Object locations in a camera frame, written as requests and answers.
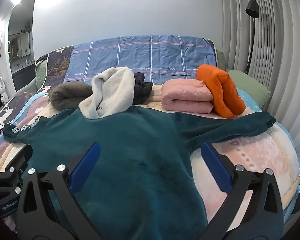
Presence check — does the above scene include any black puffer jacket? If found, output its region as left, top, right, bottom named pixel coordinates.
left=131, top=72, right=154, bottom=105

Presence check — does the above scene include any arched doorway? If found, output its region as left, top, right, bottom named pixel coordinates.
left=7, top=0, right=36, bottom=93

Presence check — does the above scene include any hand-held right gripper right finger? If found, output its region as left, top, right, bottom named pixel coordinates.
left=201, top=141, right=284, bottom=240

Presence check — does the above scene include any black floor lamp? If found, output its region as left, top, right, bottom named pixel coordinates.
left=244, top=0, right=260, bottom=75

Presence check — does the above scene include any orange puffer jacket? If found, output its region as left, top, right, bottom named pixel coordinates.
left=196, top=64, right=247, bottom=119

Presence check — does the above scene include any blue plaid sheet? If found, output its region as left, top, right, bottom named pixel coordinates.
left=63, top=35, right=217, bottom=87

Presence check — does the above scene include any dark cabinet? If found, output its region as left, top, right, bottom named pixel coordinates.
left=11, top=64, right=36, bottom=93

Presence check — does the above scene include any teal fleece sweater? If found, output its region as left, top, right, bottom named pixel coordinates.
left=2, top=105, right=277, bottom=240

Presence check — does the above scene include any dark patterned blanket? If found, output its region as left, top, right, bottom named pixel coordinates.
left=0, top=45, right=75, bottom=143

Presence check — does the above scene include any pink quilted jacket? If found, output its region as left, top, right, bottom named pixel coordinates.
left=161, top=78, right=214, bottom=114

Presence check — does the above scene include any grey pleated curtain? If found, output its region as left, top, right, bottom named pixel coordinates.
left=220, top=0, right=300, bottom=160

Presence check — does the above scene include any brown fleece garment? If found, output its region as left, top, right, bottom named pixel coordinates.
left=49, top=82, right=94, bottom=111

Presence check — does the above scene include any white fleece jacket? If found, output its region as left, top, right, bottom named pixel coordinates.
left=79, top=66, right=136, bottom=120

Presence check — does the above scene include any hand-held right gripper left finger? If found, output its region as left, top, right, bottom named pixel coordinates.
left=17, top=142, right=102, bottom=240

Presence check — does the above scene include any pastel plush blanket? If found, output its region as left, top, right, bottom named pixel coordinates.
left=0, top=84, right=300, bottom=233

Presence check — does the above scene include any white cat figurine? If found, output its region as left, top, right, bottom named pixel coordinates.
left=0, top=79, right=9, bottom=103

